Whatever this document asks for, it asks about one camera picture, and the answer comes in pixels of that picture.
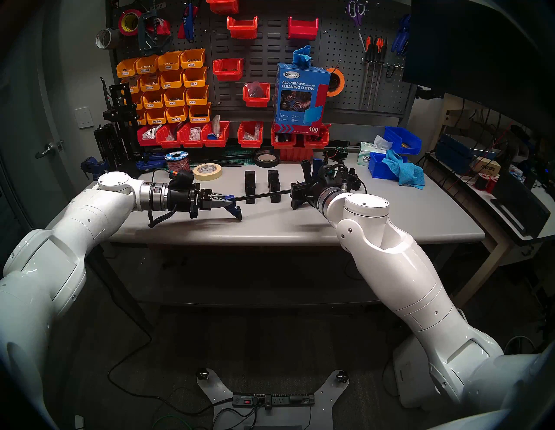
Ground black floor cable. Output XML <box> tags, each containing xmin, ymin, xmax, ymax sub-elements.
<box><xmin>106</xmin><ymin>299</ymin><xmax>235</xmax><ymax>417</ymax></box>

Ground large blue plastic bin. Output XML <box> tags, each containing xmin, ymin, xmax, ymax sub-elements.
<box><xmin>384</xmin><ymin>126</ymin><xmax>422</xmax><ymax>156</ymax></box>

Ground black hanging clamp tool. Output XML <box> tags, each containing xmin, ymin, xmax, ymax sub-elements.
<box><xmin>138</xmin><ymin>4</ymin><xmax>173</xmax><ymax>56</ymax></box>

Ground orange tape spool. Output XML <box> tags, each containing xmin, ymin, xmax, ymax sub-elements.
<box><xmin>325</xmin><ymin>67</ymin><xmax>346</xmax><ymax>97</ymax></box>

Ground black right wrist cables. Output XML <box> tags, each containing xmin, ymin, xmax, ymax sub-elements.
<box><xmin>321</xmin><ymin>163</ymin><xmax>368</xmax><ymax>194</ymax></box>

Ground red and yellow tape roll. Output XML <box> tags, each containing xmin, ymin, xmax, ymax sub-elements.
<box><xmin>118</xmin><ymin>10</ymin><xmax>143</xmax><ymax>36</ymax></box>

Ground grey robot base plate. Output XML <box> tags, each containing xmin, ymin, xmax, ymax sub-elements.
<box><xmin>196</xmin><ymin>368</ymin><xmax>349</xmax><ymax>430</ymax></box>

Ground black flat case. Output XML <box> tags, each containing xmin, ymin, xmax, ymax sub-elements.
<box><xmin>492</xmin><ymin>171</ymin><xmax>551</xmax><ymax>238</ymax></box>

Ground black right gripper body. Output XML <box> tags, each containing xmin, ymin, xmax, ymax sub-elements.
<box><xmin>308</xmin><ymin>173</ymin><xmax>333</xmax><ymax>205</ymax></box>

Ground crumpled blue microfiber cloth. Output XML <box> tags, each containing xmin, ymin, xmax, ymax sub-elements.
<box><xmin>382</xmin><ymin>150</ymin><xmax>426</xmax><ymax>190</ymax></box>

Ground stack of red bins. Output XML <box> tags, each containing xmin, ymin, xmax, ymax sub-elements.
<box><xmin>280</xmin><ymin>147</ymin><xmax>313</xmax><ymax>162</ymax></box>

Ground small cardboard box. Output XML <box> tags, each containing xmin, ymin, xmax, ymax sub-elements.
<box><xmin>470</xmin><ymin>157</ymin><xmax>502</xmax><ymax>176</ymax></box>

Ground blue handled pliers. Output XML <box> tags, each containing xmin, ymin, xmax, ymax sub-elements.
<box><xmin>390</xmin><ymin>14</ymin><xmax>411</xmax><ymax>55</ymax></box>

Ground silver door handle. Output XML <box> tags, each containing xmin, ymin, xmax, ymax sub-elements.
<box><xmin>35</xmin><ymin>140</ymin><xmax>64</xmax><ymax>159</ymax></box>

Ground Kimtech tissue box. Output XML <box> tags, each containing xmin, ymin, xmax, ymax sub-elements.
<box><xmin>358</xmin><ymin>134</ymin><xmax>393</xmax><ymax>166</ymax></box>

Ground dark blue storage bin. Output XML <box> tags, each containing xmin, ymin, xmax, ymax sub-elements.
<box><xmin>435</xmin><ymin>134</ymin><xmax>474</xmax><ymax>163</ymax></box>

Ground orange black screwdriver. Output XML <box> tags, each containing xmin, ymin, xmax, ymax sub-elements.
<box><xmin>359</xmin><ymin>36</ymin><xmax>374</xmax><ymax>110</ymax></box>
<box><xmin>372</xmin><ymin>37</ymin><xmax>387</xmax><ymax>109</ymax></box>

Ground yellow bin labelled M4 HEX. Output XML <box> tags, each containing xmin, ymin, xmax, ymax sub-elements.
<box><xmin>188</xmin><ymin>102</ymin><xmax>212</xmax><ymax>123</ymax></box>

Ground beige masking tape roll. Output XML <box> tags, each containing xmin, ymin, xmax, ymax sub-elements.
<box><xmin>193</xmin><ymin>163</ymin><xmax>222</xmax><ymax>182</ymax></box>

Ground beige side desk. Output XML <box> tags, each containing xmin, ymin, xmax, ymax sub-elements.
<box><xmin>423</xmin><ymin>152</ymin><xmax>555</xmax><ymax>308</ymax></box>

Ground green cutting mat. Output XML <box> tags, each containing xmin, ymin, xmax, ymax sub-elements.
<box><xmin>219</xmin><ymin>150</ymin><xmax>256</xmax><ymax>167</ymax></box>

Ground small red wire spool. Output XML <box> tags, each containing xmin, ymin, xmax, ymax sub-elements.
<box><xmin>474</xmin><ymin>173</ymin><xmax>499</xmax><ymax>193</ymax></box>

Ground red bin with screw pack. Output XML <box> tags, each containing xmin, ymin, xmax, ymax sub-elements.
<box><xmin>237</xmin><ymin>121</ymin><xmax>264</xmax><ymax>148</ymax></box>

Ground large black monitor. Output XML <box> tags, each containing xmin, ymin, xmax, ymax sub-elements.
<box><xmin>403</xmin><ymin>0</ymin><xmax>555</xmax><ymax>135</ymax></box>

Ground blue spare clamp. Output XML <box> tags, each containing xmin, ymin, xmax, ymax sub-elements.
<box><xmin>136</xmin><ymin>152</ymin><xmax>167</xmax><ymax>173</ymax></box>

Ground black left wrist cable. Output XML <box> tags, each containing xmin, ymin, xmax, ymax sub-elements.
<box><xmin>147</xmin><ymin>203</ymin><xmax>178</xmax><ymax>229</ymax></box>

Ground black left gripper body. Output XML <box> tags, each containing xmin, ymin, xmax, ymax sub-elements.
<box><xmin>166</xmin><ymin>183</ymin><xmax>202</xmax><ymax>219</ymax></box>

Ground red bin with red parts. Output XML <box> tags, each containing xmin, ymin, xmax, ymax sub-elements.
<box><xmin>304</xmin><ymin>124</ymin><xmax>330</xmax><ymax>149</ymax></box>

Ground red wall bin with bag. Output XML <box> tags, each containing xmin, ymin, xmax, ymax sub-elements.
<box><xmin>243</xmin><ymin>82</ymin><xmax>271</xmax><ymax>108</ymax></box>

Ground grey workbench frame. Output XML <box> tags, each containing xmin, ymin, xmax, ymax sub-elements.
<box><xmin>85</xmin><ymin>225</ymin><xmax>486</xmax><ymax>334</ymax></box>

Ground blue cleaning cloths box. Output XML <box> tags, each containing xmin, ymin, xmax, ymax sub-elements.
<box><xmin>273</xmin><ymin>63</ymin><xmax>331</xmax><ymax>135</ymax></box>

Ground white vented robot base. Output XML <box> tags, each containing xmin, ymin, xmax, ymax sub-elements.
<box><xmin>392</xmin><ymin>334</ymin><xmax>438</xmax><ymax>408</ymax></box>

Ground red wire spool blue label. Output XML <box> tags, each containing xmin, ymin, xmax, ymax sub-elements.
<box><xmin>164</xmin><ymin>151</ymin><xmax>191</xmax><ymax>173</ymax></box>

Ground red bin with small bags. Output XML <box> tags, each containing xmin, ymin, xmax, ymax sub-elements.
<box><xmin>177</xmin><ymin>123</ymin><xmax>204</xmax><ymax>148</ymax></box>

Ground purple handled scissors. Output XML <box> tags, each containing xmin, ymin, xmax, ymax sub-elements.
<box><xmin>346</xmin><ymin>0</ymin><xmax>368</xmax><ymax>52</ymax></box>

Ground green floor cable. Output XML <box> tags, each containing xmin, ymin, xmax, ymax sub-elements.
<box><xmin>152</xmin><ymin>414</ymin><xmax>209</xmax><ymax>430</ymax></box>

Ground dark pegboard wall panel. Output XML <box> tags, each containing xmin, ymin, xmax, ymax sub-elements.
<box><xmin>106</xmin><ymin>0</ymin><xmax>417</xmax><ymax>126</ymax></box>

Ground yellow bin labelled M3X6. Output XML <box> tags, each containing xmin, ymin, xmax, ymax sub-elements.
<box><xmin>180</xmin><ymin>49</ymin><xmax>206</xmax><ymax>69</ymax></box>

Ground grey duct tape roll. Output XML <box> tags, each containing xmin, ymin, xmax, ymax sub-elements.
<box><xmin>95</xmin><ymin>28</ymin><xmax>120</xmax><ymax>49</ymax></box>

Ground black power strip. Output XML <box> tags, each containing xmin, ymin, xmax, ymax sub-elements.
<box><xmin>232</xmin><ymin>392</ymin><xmax>316</xmax><ymax>408</ymax></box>

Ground yellow bin labelled M3-4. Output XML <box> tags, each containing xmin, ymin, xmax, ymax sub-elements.
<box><xmin>183</xmin><ymin>66</ymin><xmax>209</xmax><ymax>87</ymax></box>

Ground blue and black bar clamp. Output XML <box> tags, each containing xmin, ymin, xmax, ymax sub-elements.
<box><xmin>223</xmin><ymin>158</ymin><xmax>323</xmax><ymax>222</ymax></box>

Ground blue handled hanging tool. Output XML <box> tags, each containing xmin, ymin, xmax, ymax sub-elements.
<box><xmin>178</xmin><ymin>2</ymin><xmax>196</xmax><ymax>44</ymax></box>

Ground small blue plastic bin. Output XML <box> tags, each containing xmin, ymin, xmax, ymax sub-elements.
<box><xmin>369</xmin><ymin>152</ymin><xmax>402</xmax><ymax>180</ymax></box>

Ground blue bench vise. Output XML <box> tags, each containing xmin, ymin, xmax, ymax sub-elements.
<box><xmin>80</xmin><ymin>156</ymin><xmax>110</xmax><ymax>180</ymax></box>

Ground black metal frame stand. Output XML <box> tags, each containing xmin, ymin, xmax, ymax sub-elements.
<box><xmin>93</xmin><ymin>78</ymin><xmax>141</xmax><ymax>172</ymax></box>

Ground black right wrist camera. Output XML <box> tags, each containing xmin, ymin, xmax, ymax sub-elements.
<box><xmin>321</xmin><ymin>164</ymin><xmax>348</xmax><ymax>182</ymax></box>

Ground red bin with manual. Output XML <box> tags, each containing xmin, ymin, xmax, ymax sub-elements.
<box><xmin>201</xmin><ymin>121</ymin><xmax>230</xmax><ymax>148</ymax></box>

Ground yellow bin labelled M3-6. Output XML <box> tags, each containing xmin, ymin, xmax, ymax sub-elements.
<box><xmin>185</xmin><ymin>85</ymin><xmax>209</xmax><ymax>106</ymax></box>

